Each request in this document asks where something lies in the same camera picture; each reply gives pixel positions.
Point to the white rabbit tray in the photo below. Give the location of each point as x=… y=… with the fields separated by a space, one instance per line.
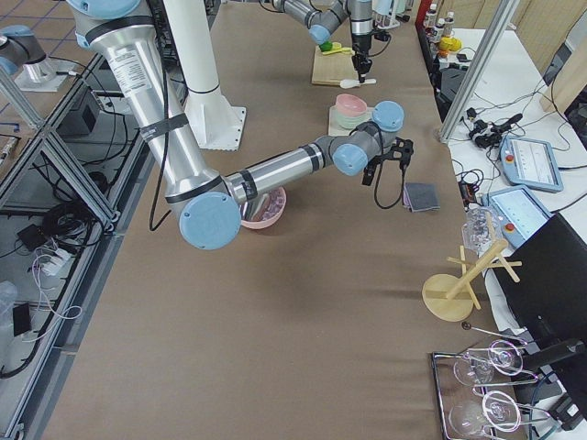
x=333 y=130

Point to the green stacked bowls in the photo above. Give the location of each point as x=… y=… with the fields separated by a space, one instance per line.
x=349 y=122

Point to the pink bowl with ice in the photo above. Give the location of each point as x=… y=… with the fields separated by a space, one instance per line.
x=265 y=211

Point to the black monitor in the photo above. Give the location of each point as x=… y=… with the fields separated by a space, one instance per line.
x=550 y=298

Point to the lower teach pendant tablet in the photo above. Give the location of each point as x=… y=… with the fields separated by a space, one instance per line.
x=520 y=213

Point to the upper wine glass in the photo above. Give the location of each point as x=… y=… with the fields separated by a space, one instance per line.
x=478 y=366

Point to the yellow object on side table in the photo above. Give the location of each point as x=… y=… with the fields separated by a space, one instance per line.
x=449 y=44

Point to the lower wine glass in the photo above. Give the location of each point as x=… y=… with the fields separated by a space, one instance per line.
x=495 y=413

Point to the white dish rack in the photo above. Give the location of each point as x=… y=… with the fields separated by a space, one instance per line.
x=385 y=12

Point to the grey folded cloth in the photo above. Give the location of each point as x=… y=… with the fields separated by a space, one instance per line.
x=420 y=197

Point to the yellow plastic knife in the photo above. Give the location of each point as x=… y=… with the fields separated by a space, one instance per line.
x=341 y=50

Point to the wooden cup tree stand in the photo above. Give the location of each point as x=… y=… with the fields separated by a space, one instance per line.
x=452 y=298

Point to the wine glass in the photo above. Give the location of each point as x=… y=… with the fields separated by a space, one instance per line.
x=495 y=413
x=478 y=366

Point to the white ceramic spoon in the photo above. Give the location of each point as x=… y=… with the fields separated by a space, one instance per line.
x=351 y=83

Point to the aluminium frame post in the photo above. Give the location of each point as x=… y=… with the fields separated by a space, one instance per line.
x=490 y=39

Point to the wire glass rack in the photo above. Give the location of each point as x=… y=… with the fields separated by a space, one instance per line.
x=475 y=391

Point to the white pedestal column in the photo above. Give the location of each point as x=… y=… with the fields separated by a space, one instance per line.
x=216 y=124

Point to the teach pendant tablet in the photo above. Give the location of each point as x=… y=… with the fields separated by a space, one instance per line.
x=520 y=213
x=530 y=162

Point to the upper teach pendant tablet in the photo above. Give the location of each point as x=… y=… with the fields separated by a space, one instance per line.
x=530 y=162

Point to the wooden cutting board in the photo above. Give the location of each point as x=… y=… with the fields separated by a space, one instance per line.
x=333 y=68

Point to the clear glass cup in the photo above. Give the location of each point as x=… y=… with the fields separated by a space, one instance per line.
x=481 y=229

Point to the green lime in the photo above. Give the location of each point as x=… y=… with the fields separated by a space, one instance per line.
x=326 y=46

